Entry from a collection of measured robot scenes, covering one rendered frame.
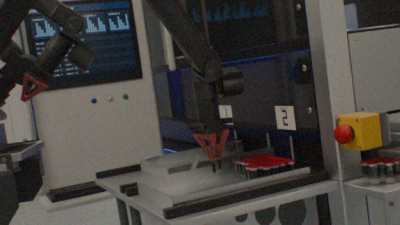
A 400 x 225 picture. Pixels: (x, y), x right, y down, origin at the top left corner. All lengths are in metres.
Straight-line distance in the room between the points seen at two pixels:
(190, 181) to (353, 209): 0.42
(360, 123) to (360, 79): 0.15
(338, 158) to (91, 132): 1.07
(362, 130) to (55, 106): 1.20
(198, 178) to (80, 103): 0.74
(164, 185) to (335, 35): 0.56
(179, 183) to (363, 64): 0.54
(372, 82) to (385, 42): 0.10
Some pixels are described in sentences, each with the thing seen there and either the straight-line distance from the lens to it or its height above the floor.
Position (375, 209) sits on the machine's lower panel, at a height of 0.80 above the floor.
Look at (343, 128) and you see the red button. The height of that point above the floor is 1.01.
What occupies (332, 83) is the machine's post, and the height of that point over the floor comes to 1.10.
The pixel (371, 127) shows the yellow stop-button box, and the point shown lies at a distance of 1.16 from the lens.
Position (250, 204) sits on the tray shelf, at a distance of 1.13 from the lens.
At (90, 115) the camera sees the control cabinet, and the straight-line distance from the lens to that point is 2.02.
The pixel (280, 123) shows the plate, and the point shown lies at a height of 1.00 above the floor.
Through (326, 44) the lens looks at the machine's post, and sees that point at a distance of 1.20.
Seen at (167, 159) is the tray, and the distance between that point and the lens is 1.73.
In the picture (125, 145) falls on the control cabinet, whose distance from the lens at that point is 2.06.
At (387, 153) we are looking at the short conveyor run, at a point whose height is 0.93.
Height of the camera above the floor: 1.17
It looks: 5 degrees down
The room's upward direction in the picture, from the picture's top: 8 degrees counter-clockwise
